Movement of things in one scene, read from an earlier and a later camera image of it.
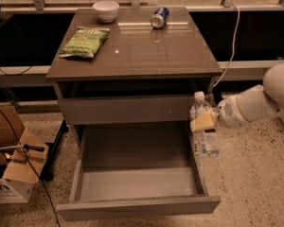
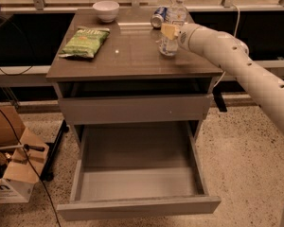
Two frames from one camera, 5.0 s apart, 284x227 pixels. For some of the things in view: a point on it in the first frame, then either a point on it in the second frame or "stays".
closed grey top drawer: [128, 111] stays
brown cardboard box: [21, 174] stays
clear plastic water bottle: [205, 142] to [177, 15]
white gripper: [227, 112] to [185, 37]
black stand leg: [47, 173] stays
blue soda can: [159, 17] stays
